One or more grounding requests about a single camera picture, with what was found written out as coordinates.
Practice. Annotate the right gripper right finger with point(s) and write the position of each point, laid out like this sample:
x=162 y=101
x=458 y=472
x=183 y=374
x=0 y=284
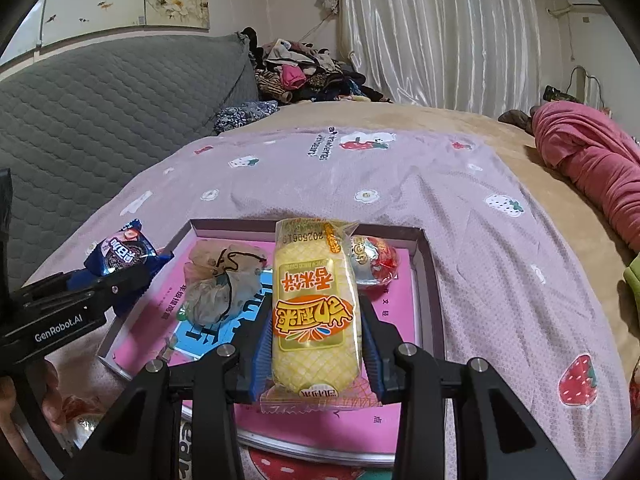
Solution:
x=445 y=407

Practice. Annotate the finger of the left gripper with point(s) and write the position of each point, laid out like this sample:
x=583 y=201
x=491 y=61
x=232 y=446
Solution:
x=129 y=286
x=85 y=277

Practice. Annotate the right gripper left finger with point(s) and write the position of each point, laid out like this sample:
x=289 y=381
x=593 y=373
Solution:
x=138 y=437

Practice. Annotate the blue oreo cookie packet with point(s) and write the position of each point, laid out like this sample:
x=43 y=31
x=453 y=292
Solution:
x=127 y=247

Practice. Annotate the beige mesh drawstring pouch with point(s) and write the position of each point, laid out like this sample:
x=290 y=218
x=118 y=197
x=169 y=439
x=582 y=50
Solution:
x=220 y=278

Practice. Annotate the yellow packaged corn snack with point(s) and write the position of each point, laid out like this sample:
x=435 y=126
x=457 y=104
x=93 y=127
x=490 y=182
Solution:
x=316 y=359

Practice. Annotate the red white blue toy egg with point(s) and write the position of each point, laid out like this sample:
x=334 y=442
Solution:
x=78 y=417

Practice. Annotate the person's left hand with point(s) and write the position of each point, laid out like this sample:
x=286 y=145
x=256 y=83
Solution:
x=8 y=402

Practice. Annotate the pink and blue book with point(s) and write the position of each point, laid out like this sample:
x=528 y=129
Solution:
x=365 y=437

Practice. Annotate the grey quilted headboard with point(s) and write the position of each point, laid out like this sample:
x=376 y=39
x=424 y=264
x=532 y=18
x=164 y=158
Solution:
x=78 y=126

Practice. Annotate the dark shallow box tray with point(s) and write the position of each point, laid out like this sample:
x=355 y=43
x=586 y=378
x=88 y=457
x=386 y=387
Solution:
x=410 y=302

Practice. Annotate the blue patterned cloth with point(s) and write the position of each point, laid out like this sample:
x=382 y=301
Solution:
x=232 y=117

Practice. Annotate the green fleece blanket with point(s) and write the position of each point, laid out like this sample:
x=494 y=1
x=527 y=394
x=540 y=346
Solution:
x=632 y=278

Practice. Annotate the pile of clothes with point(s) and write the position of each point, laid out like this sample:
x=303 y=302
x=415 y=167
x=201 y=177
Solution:
x=289 y=72

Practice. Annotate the pink quilted duvet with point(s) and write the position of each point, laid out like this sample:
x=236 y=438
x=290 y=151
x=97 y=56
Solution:
x=597 y=156

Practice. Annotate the white satin curtain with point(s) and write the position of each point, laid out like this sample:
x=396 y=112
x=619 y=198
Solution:
x=478 y=56

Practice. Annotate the floral wall painting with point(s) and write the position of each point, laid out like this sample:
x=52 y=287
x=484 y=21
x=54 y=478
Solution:
x=52 y=21

